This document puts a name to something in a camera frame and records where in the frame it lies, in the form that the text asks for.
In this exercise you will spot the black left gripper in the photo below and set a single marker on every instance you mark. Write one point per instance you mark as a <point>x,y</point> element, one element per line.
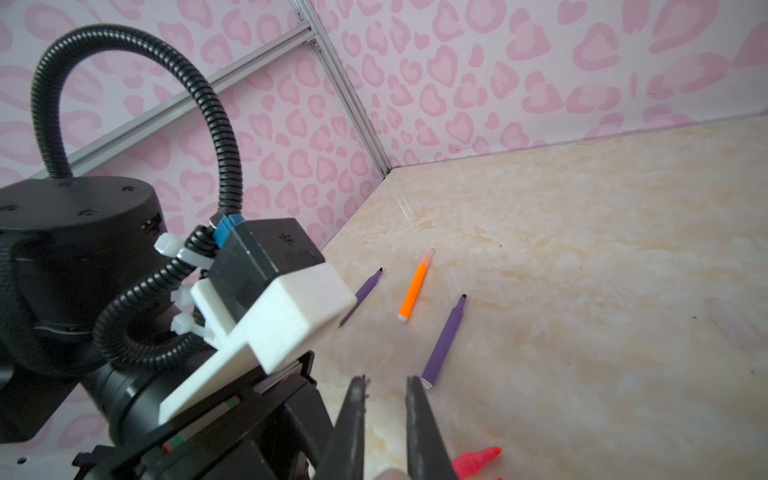
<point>69,247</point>

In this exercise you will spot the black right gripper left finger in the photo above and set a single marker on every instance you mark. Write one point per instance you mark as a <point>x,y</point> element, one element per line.
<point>344,456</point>

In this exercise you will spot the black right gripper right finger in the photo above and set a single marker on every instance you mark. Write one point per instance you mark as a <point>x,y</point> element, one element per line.
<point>427,457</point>

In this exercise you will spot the pink highlighter pen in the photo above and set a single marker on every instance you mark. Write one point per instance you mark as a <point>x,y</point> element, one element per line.
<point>471,463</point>

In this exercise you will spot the translucent pen cap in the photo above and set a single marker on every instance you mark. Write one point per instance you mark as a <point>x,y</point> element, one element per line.
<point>393,474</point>

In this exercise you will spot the purple marker pen right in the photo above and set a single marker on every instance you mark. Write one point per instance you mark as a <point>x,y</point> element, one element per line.
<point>441,349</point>

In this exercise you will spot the purple marker pen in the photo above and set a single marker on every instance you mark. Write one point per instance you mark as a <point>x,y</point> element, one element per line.
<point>441,349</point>
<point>361,295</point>

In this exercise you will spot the purple marker pen left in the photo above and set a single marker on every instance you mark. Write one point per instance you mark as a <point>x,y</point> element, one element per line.
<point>361,295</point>

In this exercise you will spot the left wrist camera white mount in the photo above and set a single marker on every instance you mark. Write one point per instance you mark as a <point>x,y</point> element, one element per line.
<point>268,289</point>

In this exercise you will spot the diagonal aluminium wall strut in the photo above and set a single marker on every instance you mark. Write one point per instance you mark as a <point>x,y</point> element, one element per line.
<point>111,145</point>

